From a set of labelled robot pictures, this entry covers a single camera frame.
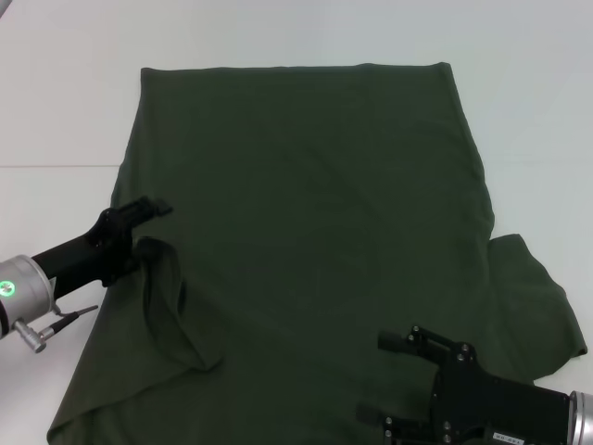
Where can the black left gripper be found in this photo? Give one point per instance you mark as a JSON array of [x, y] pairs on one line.
[[88, 252]]

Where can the dark green shirt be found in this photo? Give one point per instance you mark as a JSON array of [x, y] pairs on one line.
[[301, 208]]

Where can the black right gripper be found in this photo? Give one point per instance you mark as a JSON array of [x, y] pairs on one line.
[[491, 403]]

